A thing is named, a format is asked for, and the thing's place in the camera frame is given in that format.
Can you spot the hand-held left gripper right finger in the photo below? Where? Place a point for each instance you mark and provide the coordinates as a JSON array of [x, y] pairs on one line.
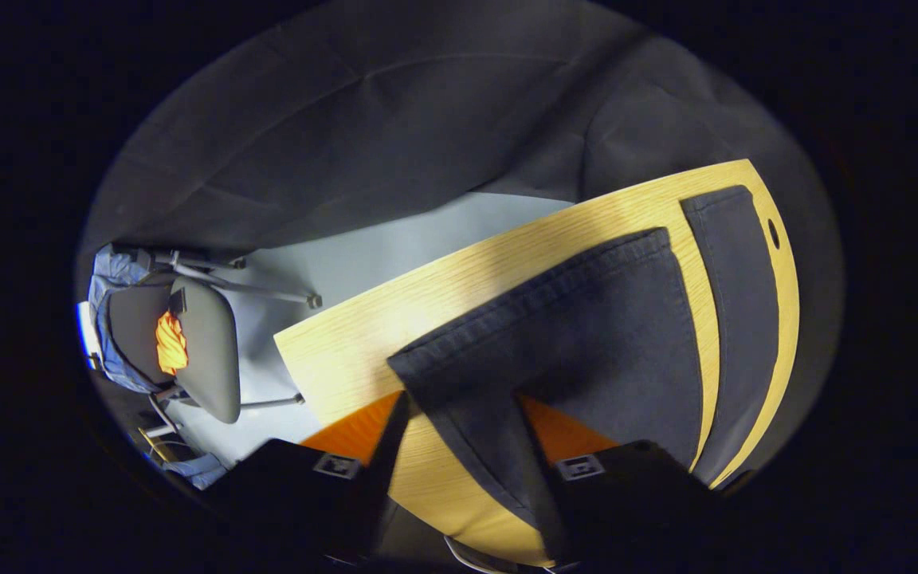
[[547, 486]]

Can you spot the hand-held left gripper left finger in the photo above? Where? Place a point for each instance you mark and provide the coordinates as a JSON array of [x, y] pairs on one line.
[[383, 462]]

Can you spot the dark grey jeans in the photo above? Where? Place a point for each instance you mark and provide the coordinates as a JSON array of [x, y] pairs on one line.
[[586, 319]]

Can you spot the blue cloth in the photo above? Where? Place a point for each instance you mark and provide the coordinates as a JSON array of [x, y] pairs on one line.
[[200, 470]]

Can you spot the grey office chair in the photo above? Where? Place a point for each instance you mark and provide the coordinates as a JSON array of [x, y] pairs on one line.
[[212, 351]]

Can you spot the orange cloth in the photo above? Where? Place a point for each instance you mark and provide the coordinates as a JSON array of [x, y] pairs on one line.
[[172, 343]]

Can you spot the blue denim garment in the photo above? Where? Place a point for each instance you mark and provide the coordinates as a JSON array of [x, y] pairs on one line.
[[100, 319]]

